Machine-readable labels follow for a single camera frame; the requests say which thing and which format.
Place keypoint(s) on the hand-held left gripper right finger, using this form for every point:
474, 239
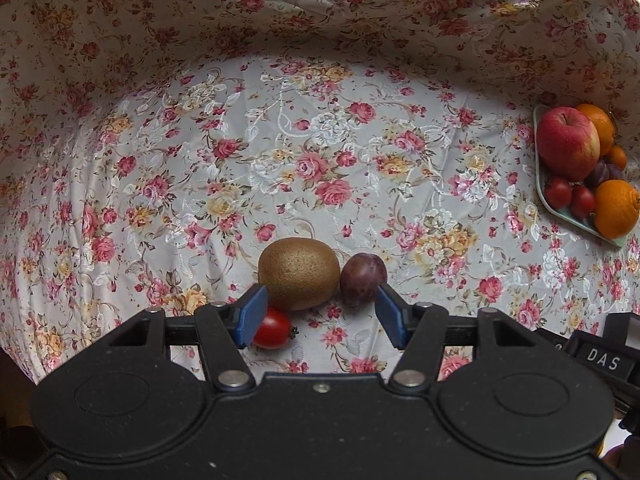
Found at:
390, 312

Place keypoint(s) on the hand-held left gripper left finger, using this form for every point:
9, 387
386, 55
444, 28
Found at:
252, 312

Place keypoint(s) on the red cherry tomato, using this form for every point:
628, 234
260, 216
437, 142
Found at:
557, 192
582, 201
272, 330

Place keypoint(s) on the small purple plum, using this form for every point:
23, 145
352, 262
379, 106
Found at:
363, 277
596, 174

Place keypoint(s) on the brown kiwi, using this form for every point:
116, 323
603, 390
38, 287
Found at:
300, 270

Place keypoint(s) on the person's right hand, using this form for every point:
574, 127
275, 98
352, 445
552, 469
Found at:
625, 462

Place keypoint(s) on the large knobbed orange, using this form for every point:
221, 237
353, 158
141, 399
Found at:
617, 210

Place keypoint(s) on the floral tablecloth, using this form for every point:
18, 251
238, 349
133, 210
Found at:
200, 160

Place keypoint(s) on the green fruit tray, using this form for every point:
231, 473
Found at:
545, 205

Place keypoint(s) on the small orange mandarin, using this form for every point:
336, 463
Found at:
617, 157

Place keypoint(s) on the red apple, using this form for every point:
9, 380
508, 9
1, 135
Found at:
567, 142

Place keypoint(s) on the round orange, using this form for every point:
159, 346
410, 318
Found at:
602, 125

